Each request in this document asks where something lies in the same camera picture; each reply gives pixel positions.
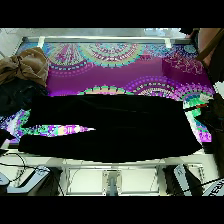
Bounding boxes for black pants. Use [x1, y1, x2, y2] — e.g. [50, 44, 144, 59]
[17, 93, 204, 164]

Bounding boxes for brown garment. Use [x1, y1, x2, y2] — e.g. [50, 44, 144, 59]
[0, 46, 50, 88]

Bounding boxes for dark blue garment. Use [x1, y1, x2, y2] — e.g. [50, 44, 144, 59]
[0, 78, 50, 118]

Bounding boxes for black cable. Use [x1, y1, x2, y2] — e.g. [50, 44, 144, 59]
[0, 151, 28, 183]

